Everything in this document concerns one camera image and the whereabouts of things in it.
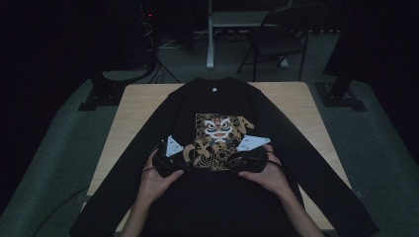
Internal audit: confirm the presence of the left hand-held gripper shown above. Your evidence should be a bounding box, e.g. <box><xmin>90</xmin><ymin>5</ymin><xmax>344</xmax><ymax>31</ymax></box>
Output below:
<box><xmin>151</xmin><ymin>134</ymin><xmax>192</xmax><ymax>179</ymax></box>

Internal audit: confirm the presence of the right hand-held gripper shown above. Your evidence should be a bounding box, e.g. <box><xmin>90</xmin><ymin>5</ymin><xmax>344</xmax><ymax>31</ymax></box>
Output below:
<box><xmin>226</xmin><ymin>134</ymin><xmax>272</xmax><ymax>175</ymax></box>

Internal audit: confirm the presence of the black sweatshirt with lion print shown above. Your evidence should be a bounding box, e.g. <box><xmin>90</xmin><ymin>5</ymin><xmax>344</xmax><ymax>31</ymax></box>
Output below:
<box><xmin>69</xmin><ymin>76</ymin><xmax>379</xmax><ymax>237</ymax></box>

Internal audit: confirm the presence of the person's left hand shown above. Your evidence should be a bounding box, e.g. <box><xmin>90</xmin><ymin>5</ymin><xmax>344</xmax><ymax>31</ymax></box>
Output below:
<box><xmin>139</xmin><ymin>149</ymin><xmax>185</xmax><ymax>201</ymax></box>

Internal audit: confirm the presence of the person's right hand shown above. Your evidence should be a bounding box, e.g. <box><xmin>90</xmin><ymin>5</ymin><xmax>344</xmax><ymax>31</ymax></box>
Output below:
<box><xmin>238</xmin><ymin>144</ymin><xmax>293</xmax><ymax>198</ymax></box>

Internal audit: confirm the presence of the black metal stand base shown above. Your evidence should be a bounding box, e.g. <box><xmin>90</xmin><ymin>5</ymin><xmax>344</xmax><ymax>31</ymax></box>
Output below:
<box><xmin>314</xmin><ymin>75</ymin><xmax>369</xmax><ymax>112</ymax></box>
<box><xmin>77</xmin><ymin>69</ymin><xmax>156</xmax><ymax>112</ymax></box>

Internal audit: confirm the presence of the black tripod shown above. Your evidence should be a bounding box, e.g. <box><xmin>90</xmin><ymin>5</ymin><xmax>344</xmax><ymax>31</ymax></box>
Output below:
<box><xmin>146</xmin><ymin>58</ymin><xmax>182</xmax><ymax>85</ymax></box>

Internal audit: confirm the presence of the black folding chair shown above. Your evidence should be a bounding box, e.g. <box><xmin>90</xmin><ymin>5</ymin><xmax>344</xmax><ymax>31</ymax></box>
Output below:
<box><xmin>236</xmin><ymin>3</ymin><xmax>326</xmax><ymax>83</ymax></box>

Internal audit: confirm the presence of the dark equipment rack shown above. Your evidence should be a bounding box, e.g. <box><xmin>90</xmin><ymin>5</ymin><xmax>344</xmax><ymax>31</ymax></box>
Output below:
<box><xmin>129</xmin><ymin>0</ymin><xmax>163</xmax><ymax>70</ymax></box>

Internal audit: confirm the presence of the black floor cable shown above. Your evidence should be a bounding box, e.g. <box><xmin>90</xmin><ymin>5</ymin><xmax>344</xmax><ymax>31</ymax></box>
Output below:
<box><xmin>32</xmin><ymin>186</ymin><xmax>90</xmax><ymax>237</ymax></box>

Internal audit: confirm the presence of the white metal desk frame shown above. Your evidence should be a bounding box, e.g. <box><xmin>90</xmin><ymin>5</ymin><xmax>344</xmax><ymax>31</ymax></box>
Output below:
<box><xmin>206</xmin><ymin>0</ymin><xmax>294</xmax><ymax>70</ymax></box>

